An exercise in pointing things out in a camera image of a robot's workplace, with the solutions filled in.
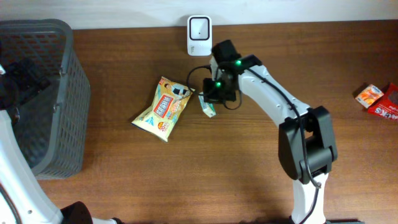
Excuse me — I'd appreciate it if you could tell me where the orange small carton box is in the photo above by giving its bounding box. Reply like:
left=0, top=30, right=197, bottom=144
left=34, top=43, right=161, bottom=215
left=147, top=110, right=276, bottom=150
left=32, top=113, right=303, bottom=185
left=355, top=84, right=384, bottom=109

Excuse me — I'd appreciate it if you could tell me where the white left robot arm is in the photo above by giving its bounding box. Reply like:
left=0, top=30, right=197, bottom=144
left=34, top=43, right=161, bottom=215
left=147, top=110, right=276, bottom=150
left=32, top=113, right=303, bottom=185
left=1, top=57, right=100, bottom=223

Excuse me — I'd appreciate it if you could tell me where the red Hacks candy bag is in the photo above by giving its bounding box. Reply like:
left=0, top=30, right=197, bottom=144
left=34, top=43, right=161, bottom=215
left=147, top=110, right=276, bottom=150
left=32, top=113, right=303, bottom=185
left=368, top=83, right=397, bottom=121

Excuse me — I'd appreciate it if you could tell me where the white barcode scanner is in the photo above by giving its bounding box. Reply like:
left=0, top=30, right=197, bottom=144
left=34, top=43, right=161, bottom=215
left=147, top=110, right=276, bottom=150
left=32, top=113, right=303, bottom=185
left=187, top=15, right=213, bottom=57

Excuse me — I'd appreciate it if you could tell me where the yellow snack chip bag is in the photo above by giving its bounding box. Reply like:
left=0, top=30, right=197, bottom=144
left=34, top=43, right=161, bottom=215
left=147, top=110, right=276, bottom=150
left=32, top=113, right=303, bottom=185
left=131, top=77, right=192, bottom=142

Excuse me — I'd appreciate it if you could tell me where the teal small carton box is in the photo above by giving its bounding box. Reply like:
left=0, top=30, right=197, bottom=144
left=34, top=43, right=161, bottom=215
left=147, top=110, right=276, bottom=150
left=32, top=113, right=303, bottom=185
left=198, top=96, right=216, bottom=118

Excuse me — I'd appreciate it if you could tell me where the grey plastic mesh basket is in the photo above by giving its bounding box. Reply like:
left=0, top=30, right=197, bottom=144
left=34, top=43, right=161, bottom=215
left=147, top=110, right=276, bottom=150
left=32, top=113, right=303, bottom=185
left=1, top=19, right=91, bottom=179

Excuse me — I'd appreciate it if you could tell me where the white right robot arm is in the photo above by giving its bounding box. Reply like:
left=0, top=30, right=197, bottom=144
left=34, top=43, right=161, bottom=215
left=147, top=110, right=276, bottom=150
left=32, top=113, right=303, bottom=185
left=203, top=40, right=338, bottom=223

